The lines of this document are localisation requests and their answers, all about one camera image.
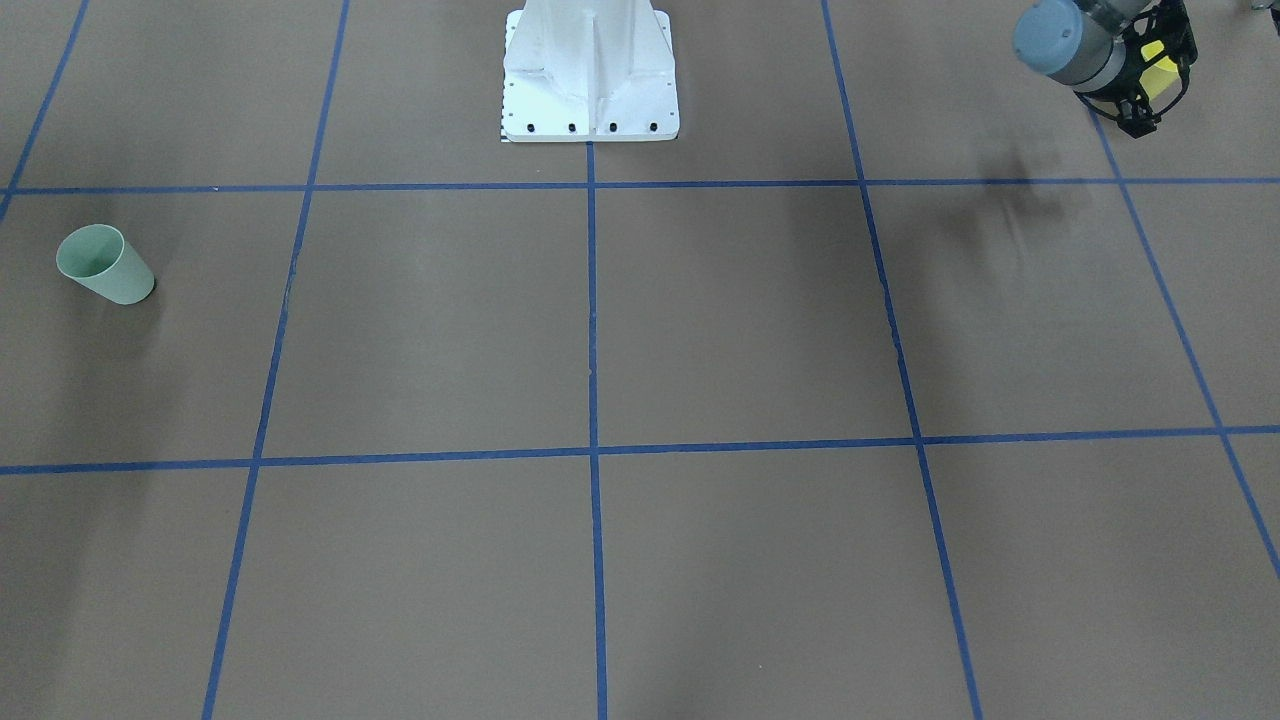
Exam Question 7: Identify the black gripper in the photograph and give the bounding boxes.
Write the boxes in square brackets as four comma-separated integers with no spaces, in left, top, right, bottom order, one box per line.
[1075,1,1198,138]

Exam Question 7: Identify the yellow plastic cup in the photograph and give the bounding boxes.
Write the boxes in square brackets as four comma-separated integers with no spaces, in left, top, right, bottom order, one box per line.
[1140,40,1181,101]

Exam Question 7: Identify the green plastic cup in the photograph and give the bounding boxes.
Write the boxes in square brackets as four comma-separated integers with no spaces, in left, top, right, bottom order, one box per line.
[55,224,156,306]

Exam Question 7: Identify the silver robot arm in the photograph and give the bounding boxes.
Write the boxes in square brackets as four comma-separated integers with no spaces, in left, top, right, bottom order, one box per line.
[1012,1,1199,138]

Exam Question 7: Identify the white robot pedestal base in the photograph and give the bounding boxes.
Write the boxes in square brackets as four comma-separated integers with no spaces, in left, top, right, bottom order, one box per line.
[500,1,681,143]

